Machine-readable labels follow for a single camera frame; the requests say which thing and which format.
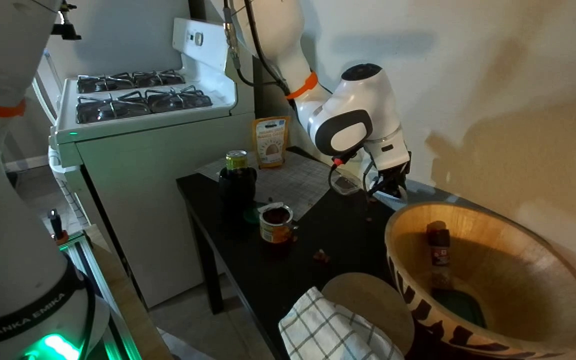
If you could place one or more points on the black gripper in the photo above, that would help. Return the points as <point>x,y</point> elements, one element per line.
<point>389,171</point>

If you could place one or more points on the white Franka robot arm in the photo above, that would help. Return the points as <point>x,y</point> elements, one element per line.
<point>354,106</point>

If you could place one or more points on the small brown objects pile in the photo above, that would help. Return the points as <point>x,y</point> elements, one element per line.
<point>321,256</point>

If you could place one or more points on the spice bottle with dark cap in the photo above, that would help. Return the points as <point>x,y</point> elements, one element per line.
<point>438,251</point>

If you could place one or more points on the grey woven placemat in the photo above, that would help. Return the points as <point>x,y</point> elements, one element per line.
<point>299,183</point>

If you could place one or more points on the round wooden board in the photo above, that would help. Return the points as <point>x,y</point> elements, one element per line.
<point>375,301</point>

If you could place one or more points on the tin cup with brown contents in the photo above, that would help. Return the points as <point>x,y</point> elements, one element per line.
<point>277,227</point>

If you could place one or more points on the orange snack pouch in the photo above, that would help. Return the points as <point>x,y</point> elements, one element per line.
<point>272,141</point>

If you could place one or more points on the green item inside bowl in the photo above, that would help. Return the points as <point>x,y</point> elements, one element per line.
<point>461,307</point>

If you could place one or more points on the black table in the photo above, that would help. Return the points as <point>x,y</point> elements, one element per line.
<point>281,281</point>

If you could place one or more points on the white checkered cloth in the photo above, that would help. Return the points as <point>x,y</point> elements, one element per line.
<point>329,331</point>

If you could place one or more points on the green yellow can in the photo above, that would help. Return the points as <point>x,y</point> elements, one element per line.
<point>236,161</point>

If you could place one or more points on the large patterned wooden bowl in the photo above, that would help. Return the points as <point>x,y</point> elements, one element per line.
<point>534,292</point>

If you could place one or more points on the white gas stove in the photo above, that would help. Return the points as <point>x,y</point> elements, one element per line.
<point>149,173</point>

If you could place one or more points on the wooden plank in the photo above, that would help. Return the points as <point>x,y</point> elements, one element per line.
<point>131,307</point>

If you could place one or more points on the red and black tool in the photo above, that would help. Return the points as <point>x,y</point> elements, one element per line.
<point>56,225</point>

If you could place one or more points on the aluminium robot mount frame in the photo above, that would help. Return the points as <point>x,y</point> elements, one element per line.
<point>80,256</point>

